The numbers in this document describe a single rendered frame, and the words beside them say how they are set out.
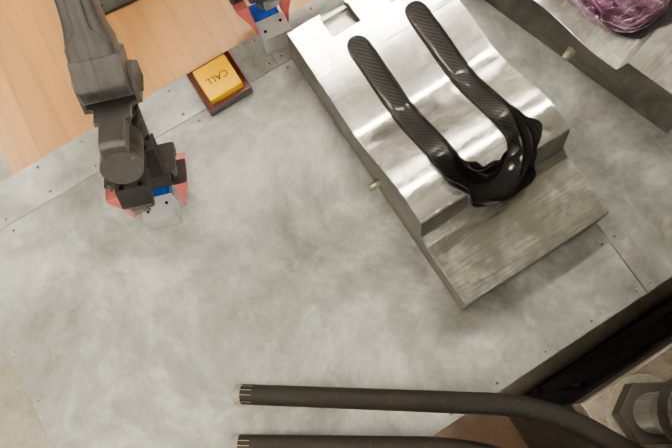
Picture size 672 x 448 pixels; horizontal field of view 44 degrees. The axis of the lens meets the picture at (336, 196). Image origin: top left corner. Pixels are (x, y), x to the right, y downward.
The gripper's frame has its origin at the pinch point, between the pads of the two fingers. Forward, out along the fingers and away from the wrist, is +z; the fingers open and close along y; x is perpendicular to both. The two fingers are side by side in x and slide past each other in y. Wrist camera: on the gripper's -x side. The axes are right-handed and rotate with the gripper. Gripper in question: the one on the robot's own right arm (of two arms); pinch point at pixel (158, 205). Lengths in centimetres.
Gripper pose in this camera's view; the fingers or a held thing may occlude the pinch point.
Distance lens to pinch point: 130.5
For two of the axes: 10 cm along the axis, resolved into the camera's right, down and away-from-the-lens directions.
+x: -1.8, -7.0, 6.9
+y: 9.7, -2.3, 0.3
